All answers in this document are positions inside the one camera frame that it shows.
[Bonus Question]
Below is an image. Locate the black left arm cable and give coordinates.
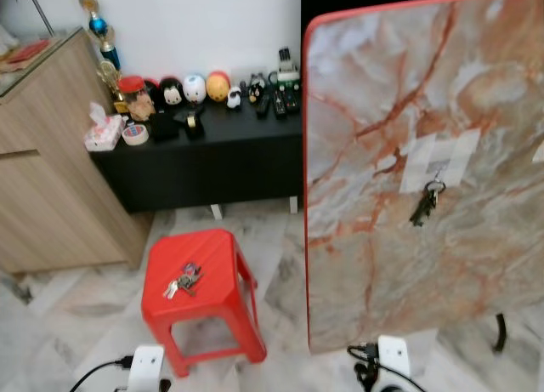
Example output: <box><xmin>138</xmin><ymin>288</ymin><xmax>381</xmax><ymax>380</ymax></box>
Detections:
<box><xmin>69</xmin><ymin>355</ymin><xmax>135</xmax><ymax>392</ymax></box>

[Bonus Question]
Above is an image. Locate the green white remote holder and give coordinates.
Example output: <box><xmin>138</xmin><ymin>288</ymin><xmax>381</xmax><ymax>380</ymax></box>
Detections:
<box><xmin>270</xmin><ymin>47</ymin><xmax>303</xmax><ymax>91</ymax></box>

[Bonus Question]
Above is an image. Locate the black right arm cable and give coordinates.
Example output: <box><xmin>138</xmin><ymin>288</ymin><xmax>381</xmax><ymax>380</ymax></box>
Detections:
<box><xmin>346</xmin><ymin>343</ymin><xmax>427</xmax><ymax>392</ymax></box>

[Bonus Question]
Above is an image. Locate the red envelope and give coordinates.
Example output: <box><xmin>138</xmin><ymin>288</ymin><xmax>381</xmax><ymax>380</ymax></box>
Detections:
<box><xmin>0</xmin><ymin>38</ymin><xmax>54</xmax><ymax>71</ymax></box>

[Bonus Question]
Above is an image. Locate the yellow bear plush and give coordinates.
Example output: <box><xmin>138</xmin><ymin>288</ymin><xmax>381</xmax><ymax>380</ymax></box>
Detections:
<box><xmin>206</xmin><ymin>70</ymin><xmax>232</xmax><ymax>103</ymax></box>

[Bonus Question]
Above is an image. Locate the slim black remote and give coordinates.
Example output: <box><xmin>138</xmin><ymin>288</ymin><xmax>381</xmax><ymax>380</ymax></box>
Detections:
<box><xmin>255</xmin><ymin>90</ymin><xmax>274</xmax><ymax>120</ymax></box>

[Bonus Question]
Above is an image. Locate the black pouch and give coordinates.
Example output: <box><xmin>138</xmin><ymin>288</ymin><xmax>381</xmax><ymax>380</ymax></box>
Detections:
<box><xmin>149</xmin><ymin>111</ymin><xmax>180</xmax><ymax>140</ymax></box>

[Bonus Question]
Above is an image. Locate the black mouse plush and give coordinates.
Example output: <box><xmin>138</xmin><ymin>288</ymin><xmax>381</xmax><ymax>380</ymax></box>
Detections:
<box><xmin>159</xmin><ymin>77</ymin><xmax>186</xmax><ymax>109</ymax></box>

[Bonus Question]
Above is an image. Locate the clear jar red lid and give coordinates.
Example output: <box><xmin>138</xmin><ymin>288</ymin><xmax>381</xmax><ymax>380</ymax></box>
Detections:
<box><xmin>117</xmin><ymin>76</ymin><xmax>156</xmax><ymax>122</ymax></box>

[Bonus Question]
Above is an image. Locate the dark key bunch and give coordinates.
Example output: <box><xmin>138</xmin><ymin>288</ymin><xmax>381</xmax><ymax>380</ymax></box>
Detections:
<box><xmin>410</xmin><ymin>179</ymin><xmax>446</xmax><ymax>228</ymax></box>

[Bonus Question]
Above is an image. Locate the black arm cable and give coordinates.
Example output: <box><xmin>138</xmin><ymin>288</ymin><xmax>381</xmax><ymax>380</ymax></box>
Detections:
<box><xmin>346</xmin><ymin>343</ymin><xmax>427</xmax><ymax>392</ymax></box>
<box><xmin>69</xmin><ymin>355</ymin><xmax>135</xmax><ymax>392</ymax></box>

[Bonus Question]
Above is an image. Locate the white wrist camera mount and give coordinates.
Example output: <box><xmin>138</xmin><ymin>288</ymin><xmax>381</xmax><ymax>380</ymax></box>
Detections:
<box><xmin>377</xmin><ymin>334</ymin><xmax>412</xmax><ymax>385</ymax></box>
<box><xmin>127</xmin><ymin>344</ymin><xmax>167</xmax><ymax>392</ymax></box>

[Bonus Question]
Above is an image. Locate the small white black plush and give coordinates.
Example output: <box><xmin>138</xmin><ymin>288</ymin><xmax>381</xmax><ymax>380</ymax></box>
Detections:
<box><xmin>226</xmin><ymin>86</ymin><xmax>244</xmax><ymax>110</ymax></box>

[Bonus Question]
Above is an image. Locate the red plastic stool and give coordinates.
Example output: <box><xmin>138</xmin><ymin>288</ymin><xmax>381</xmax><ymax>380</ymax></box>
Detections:
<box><xmin>140</xmin><ymin>229</ymin><xmax>268</xmax><ymax>378</ymax></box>

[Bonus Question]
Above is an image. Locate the black tape dispenser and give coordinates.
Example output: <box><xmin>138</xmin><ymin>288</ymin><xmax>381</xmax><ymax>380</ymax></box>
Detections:
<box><xmin>174</xmin><ymin>107</ymin><xmax>207</xmax><ymax>139</ymax></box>

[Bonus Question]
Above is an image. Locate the white tape roll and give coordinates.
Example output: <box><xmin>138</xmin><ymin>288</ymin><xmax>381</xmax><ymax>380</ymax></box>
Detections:
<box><xmin>122</xmin><ymin>122</ymin><xmax>150</xmax><ymax>147</ymax></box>

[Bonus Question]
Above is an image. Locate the black low sideboard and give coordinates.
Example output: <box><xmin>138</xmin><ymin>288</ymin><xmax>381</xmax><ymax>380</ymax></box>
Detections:
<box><xmin>89</xmin><ymin>101</ymin><xmax>305</xmax><ymax>215</ymax></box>

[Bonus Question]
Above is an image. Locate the tall trophy blue stem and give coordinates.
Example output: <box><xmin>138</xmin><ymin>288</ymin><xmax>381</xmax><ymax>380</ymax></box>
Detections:
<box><xmin>72</xmin><ymin>0</ymin><xmax>122</xmax><ymax>71</ymax></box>

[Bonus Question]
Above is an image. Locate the light wooden cabinet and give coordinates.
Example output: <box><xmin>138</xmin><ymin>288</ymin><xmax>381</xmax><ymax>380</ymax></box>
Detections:
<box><xmin>0</xmin><ymin>28</ymin><xmax>155</xmax><ymax>275</ymax></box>

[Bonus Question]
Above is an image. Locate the wide black remote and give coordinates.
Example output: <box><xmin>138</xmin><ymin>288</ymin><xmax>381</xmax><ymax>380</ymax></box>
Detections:
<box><xmin>271</xmin><ymin>86</ymin><xmax>303</xmax><ymax>117</ymax></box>

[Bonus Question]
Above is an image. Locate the small gold trophy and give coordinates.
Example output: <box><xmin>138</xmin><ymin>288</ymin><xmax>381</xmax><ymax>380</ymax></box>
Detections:
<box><xmin>97</xmin><ymin>59</ymin><xmax>129</xmax><ymax>115</ymax></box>

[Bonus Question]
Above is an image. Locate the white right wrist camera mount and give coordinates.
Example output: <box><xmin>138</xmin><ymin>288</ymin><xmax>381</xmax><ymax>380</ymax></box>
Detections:
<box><xmin>377</xmin><ymin>334</ymin><xmax>412</xmax><ymax>385</ymax></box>

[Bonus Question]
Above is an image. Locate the white duck plush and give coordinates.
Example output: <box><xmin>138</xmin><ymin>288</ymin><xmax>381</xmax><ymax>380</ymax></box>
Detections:
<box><xmin>183</xmin><ymin>72</ymin><xmax>208</xmax><ymax>105</ymax></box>

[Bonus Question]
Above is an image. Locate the pink white tissue pack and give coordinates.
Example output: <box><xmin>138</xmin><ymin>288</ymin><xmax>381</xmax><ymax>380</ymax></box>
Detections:
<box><xmin>83</xmin><ymin>102</ymin><xmax>128</xmax><ymax>152</ymax></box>

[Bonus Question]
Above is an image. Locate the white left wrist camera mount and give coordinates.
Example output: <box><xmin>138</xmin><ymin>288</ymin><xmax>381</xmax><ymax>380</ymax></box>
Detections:
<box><xmin>127</xmin><ymin>344</ymin><xmax>167</xmax><ymax>392</ymax></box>

